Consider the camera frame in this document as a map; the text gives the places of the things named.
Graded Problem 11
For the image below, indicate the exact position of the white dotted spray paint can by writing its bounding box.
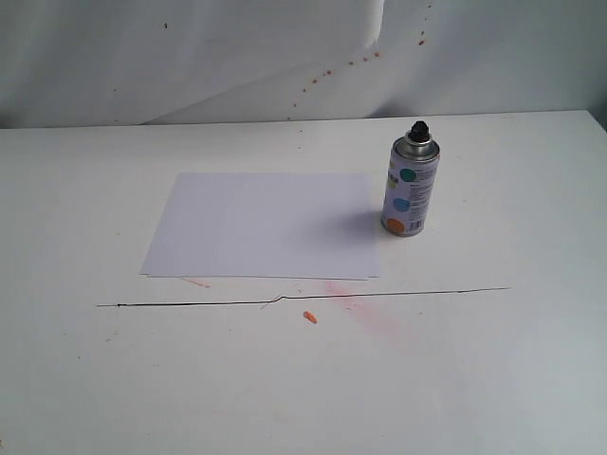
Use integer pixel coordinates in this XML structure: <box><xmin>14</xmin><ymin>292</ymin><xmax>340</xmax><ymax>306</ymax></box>
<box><xmin>380</xmin><ymin>120</ymin><xmax>440</xmax><ymax>237</ymax></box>

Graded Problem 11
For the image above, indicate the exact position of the white paper sheet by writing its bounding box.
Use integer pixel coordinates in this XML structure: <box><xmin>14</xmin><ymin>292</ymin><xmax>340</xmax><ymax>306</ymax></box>
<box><xmin>140</xmin><ymin>173</ymin><xmax>379</xmax><ymax>280</ymax></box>

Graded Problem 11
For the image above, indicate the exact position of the white backdrop sheet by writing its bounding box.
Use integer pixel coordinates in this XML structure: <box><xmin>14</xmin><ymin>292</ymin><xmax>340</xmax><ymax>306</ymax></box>
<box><xmin>1</xmin><ymin>1</ymin><xmax>606</xmax><ymax>128</ymax></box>

